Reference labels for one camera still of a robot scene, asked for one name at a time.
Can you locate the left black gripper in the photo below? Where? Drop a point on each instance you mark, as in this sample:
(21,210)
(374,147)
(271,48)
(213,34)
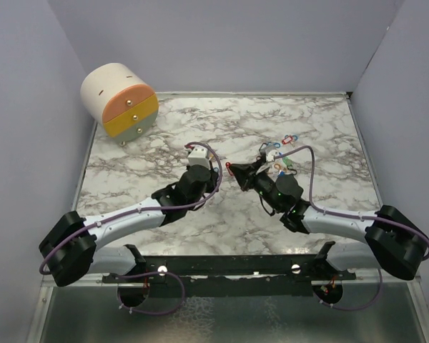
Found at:
(212,181)

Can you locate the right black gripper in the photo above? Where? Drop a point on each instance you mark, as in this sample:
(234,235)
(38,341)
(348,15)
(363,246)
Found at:
(243,172)

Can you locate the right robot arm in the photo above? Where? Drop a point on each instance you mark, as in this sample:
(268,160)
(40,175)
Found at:
(383,239)

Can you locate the black mounting base bar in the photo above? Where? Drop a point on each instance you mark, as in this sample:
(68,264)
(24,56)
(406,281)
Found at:
(232,275)

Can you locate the round three-drawer storage box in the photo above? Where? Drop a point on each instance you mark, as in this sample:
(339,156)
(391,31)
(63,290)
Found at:
(120,102)

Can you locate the red key tag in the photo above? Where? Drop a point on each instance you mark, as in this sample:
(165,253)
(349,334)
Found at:
(228,167)
(288,140)

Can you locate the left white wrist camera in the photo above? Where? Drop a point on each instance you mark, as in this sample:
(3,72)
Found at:
(199,156)

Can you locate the green key tag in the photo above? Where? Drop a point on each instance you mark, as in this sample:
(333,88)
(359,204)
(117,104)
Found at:
(287,161)

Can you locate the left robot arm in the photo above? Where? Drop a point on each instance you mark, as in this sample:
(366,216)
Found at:
(77,245)

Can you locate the aluminium rail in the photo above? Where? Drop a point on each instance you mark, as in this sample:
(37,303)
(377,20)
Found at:
(122,261)

